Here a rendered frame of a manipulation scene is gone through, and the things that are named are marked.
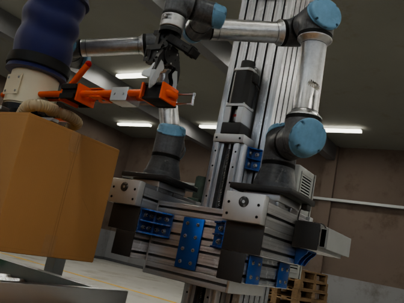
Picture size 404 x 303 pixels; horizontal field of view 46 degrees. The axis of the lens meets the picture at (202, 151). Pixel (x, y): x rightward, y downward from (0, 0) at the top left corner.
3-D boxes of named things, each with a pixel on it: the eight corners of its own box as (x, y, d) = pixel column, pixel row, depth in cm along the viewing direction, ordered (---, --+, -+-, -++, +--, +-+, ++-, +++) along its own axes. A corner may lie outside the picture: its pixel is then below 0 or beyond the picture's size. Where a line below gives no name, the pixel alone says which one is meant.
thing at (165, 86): (137, 97, 139) (141, 82, 140) (153, 106, 145) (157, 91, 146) (160, 97, 135) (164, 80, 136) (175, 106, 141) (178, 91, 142)
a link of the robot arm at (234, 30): (303, 25, 183) (179, 17, 168) (318, 13, 173) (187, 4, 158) (306, 55, 182) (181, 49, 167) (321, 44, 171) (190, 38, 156)
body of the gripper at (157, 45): (156, 73, 150) (165, 38, 153) (178, 71, 145) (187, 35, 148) (141, 62, 144) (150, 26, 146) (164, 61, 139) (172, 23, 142)
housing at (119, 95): (107, 100, 147) (111, 86, 148) (122, 107, 153) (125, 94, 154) (124, 100, 143) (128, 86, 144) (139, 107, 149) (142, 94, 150)
